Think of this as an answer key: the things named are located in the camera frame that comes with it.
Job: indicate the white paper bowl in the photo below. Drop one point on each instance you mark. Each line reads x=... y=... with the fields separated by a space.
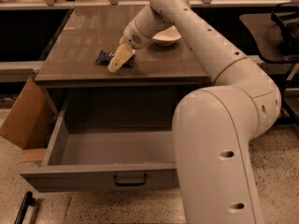
x=167 y=37

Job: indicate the open grey top drawer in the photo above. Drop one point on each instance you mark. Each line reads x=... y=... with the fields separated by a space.
x=87 y=148

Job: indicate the brown cardboard box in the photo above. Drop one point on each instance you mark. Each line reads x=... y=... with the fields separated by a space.
x=28 y=124

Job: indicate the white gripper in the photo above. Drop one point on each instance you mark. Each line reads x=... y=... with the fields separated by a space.
x=132 y=35

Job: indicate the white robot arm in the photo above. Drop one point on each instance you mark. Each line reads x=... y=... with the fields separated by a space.
x=211 y=127

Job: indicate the black bar handle on floor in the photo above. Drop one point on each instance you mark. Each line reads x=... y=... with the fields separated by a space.
x=27 y=201

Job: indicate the dark blue snack bar wrapper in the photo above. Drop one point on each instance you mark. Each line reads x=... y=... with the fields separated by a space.
x=105 y=58

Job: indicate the black drawer handle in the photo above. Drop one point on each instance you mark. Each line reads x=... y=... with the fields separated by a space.
x=124 y=181

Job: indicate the grey cabinet with glossy top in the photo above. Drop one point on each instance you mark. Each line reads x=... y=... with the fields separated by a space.
x=144 y=95

